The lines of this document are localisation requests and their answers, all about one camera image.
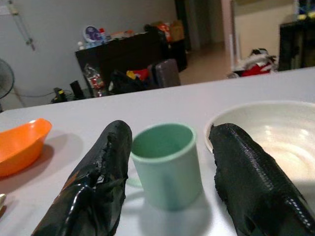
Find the dark wooden sideboard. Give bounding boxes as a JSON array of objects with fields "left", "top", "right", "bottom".
[{"left": 75, "top": 30, "right": 188, "bottom": 98}]

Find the white ceramic bowl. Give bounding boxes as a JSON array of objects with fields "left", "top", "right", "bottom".
[{"left": 203, "top": 100, "right": 315, "bottom": 197}]

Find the dark cabinet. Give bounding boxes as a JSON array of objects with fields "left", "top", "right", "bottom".
[{"left": 278, "top": 17, "right": 315, "bottom": 72}]

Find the brown paper bag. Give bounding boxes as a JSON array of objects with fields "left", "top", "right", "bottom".
[{"left": 169, "top": 20, "right": 185, "bottom": 43}]

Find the grey suitcase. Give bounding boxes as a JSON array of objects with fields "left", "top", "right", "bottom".
[{"left": 147, "top": 58, "right": 182, "bottom": 89}]

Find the gold metal utensil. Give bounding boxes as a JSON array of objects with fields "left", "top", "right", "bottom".
[{"left": 0, "top": 193, "right": 7, "bottom": 218}]

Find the clear plastic snack bag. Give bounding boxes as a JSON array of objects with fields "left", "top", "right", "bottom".
[{"left": 83, "top": 63, "right": 107, "bottom": 98}]

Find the red and white toy car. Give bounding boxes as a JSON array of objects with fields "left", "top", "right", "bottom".
[{"left": 227, "top": 48, "right": 279, "bottom": 79}]

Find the black bag on floor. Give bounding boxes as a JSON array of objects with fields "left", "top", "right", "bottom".
[{"left": 108, "top": 70, "right": 151, "bottom": 95}]

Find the black standing fan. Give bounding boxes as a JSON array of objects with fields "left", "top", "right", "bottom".
[{"left": 0, "top": 58, "right": 15, "bottom": 112}]

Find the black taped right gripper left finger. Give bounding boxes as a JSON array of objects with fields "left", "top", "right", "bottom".
[{"left": 31, "top": 119, "right": 133, "bottom": 236}]

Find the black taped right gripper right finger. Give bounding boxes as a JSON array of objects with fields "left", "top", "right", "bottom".
[{"left": 208, "top": 122, "right": 315, "bottom": 236}]

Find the mint green plastic cup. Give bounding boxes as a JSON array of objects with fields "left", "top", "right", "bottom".
[{"left": 126, "top": 123, "right": 204, "bottom": 212}]

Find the round blue white container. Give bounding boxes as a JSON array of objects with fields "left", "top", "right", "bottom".
[{"left": 83, "top": 24, "right": 100, "bottom": 43}]

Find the orange plastic dish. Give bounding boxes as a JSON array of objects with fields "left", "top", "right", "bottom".
[{"left": 0, "top": 118, "right": 53, "bottom": 178}]

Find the black speaker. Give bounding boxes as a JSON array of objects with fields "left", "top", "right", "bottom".
[{"left": 69, "top": 80, "right": 84, "bottom": 100}]

